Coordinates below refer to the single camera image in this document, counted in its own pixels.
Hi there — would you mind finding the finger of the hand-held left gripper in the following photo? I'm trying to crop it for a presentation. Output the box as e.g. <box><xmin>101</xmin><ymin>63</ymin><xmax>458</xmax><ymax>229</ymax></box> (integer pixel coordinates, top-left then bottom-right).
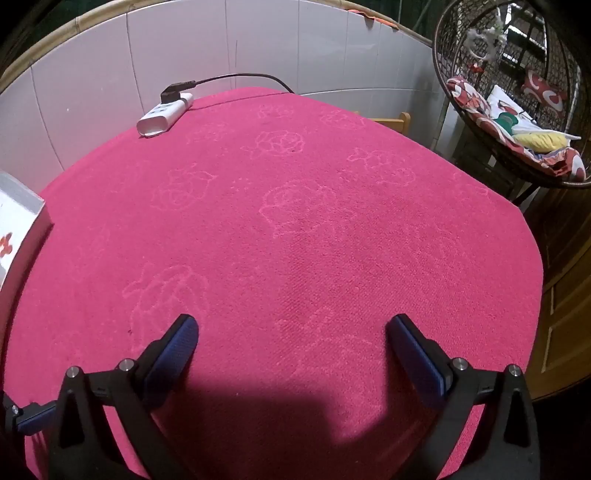
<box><xmin>0</xmin><ymin>392</ymin><xmax>58</xmax><ymax>437</ymax></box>

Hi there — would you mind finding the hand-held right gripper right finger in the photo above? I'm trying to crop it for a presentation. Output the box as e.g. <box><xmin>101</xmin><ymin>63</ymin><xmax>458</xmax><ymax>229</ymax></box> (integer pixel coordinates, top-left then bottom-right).
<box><xmin>385</xmin><ymin>314</ymin><xmax>541</xmax><ymax>480</ymax></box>

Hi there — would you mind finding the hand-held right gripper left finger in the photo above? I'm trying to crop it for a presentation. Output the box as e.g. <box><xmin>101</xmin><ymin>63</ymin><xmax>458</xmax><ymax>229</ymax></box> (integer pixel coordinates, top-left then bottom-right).
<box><xmin>48</xmin><ymin>314</ymin><xmax>200</xmax><ymax>480</ymax></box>

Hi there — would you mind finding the white cardboard box tray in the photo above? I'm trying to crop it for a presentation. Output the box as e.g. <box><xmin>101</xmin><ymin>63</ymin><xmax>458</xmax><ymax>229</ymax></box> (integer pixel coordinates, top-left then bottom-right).
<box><xmin>0</xmin><ymin>171</ymin><xmax>54</xmax><ymax>296</ymax></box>

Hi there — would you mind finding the wooden door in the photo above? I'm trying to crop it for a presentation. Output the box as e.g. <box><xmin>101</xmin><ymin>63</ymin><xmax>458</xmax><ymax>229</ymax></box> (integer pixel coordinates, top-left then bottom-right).
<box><xmin>522</xmin><ymin>185</ymin><xmax>591</xmax><ymax>402</ymax></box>

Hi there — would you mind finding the pink flower-patterned tablecloth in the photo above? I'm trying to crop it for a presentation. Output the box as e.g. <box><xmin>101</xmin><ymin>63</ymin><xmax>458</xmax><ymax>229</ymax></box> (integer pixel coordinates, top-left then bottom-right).
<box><xmin>2</xmin><ymin>87</ymin><xmax>546</xmax><ymax>480</ymax></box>

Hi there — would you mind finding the red patterned seat cushion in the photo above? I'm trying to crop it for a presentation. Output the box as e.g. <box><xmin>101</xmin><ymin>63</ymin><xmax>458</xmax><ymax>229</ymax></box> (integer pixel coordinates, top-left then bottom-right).
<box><xmin>475</xmin><ymin>111</ymin><xmax>587</xmax><ymax>182</ymax></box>

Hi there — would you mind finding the yellow plush pillow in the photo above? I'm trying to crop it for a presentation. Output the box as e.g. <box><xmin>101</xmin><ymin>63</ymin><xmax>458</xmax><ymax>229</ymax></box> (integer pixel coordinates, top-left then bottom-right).
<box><xmin>512</xmin><ymin>130</ymin><xmax>568</xmax><ymax>153</ymax></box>

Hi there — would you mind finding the white cloth with green print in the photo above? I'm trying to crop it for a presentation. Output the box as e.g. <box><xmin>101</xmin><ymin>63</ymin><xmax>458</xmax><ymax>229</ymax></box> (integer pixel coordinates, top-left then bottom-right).
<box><xmin>487</xmin><ymin>84</ymin><xmax>583</xmax><ymax>141</ymax></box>

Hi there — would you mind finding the red white patterned pillow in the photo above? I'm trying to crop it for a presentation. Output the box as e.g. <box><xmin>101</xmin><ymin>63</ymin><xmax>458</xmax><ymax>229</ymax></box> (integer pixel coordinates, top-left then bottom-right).
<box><xmin>447</xmin><ymin>76</ymin><xmax>492</xmax><ymax>116</ymax></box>
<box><xmin>522</xmin><ymin>69</ymin><xmax>568</xmax><ymax>114</ymax></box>

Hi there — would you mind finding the hanging wicker chair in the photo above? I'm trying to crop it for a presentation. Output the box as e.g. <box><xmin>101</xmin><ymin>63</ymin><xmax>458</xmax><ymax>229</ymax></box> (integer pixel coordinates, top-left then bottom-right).
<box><xmin>431</xmin><ymin>0</ymin><xmax>591</xmax><ymax>190</ymax></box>

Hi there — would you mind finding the white hanging toy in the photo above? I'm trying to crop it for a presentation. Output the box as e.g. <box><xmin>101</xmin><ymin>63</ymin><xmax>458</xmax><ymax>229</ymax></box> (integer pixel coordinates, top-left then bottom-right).
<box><xmin>464</xmin><ymin>14</ymin><xmax>509</xmax><ymax>63</ymax></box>

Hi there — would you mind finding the bamboo pole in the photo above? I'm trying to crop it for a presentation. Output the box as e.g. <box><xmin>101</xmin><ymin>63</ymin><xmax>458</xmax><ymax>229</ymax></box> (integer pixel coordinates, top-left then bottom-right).
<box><xmin>0</xmin><ymin>0</ymin><xmax>435</xmax><ymax>93</ymax></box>

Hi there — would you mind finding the orange rag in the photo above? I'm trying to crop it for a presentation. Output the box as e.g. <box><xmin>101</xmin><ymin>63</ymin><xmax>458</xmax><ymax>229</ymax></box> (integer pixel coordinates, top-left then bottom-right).
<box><xmin>360</xmin><ymin>10</ymin><xmax>400</xmax><ymax>31</ymax></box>

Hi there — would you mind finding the black plug with cable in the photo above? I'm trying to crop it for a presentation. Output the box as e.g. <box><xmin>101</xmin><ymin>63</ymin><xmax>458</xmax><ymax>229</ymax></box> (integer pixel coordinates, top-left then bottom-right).
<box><xmin>160</xmin><ymin>73</ymin><xmax>295</xmax><ymax>104</ymax></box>

